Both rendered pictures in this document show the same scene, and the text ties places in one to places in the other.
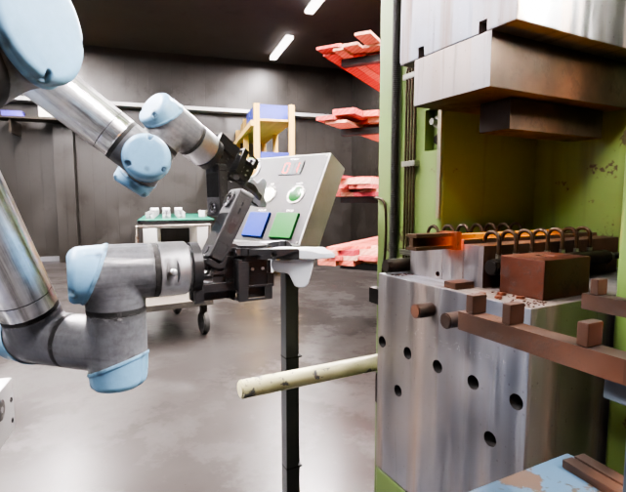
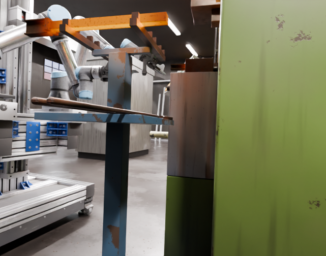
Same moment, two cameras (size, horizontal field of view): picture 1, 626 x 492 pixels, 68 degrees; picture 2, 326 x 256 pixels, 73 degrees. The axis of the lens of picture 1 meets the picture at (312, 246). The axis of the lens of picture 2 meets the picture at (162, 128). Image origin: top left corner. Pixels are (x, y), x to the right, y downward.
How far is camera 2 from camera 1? 101 cm
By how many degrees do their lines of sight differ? 41
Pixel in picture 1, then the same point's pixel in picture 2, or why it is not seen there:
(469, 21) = not seen: outside the picture
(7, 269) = (69, 71)
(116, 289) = (82, 73)
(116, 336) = (82, 84)
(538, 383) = (174, 99)
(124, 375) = (82, 94)
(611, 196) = not seen: hidden behind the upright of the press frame
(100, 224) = not seen: hidden behind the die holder
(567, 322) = (190, 79)
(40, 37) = (57, 18)
